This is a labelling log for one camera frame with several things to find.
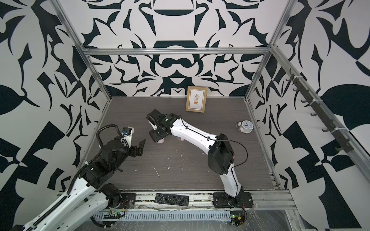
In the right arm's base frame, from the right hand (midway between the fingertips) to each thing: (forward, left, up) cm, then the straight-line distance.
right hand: (156, 133), depth 83 cm
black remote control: (-31, -12, -13) cm, 36 cm away
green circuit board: (-38, -41, -16) cm, 59 cm away
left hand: (-5, +10, +6) cm, 12 cm away
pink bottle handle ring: (-6, -4, +3) cm, 8 cm away
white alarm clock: (+12, -57, -12) cm, 59 cm away
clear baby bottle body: (-1, -15, -6) cm, 16 cm away
